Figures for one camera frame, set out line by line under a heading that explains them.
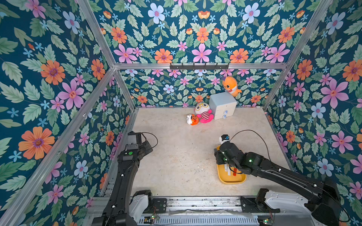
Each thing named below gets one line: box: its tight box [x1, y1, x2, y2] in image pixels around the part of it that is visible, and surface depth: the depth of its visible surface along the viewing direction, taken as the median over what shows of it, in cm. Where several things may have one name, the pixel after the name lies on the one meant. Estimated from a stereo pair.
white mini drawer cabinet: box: [208, 91, 238, 121], surface depth 108 cm
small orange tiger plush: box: [186, 113, 199, 126], surface depth 108 cm
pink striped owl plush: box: [194, 102, 215, 124], surface depth 112 cm
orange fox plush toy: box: [222, 76, 243, 97], surface depth 98 cm
